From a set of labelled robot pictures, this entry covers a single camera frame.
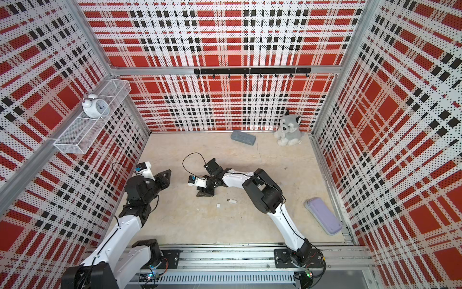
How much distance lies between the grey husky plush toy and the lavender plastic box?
38 cm

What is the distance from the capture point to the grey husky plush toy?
1.03 metres

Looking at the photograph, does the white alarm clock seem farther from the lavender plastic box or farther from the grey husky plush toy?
the lavender plastic box

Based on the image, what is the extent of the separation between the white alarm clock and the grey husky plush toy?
34.8 inches

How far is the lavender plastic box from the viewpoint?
0.80 m

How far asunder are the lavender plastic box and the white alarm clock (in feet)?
3.29

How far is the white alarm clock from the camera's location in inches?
27.7
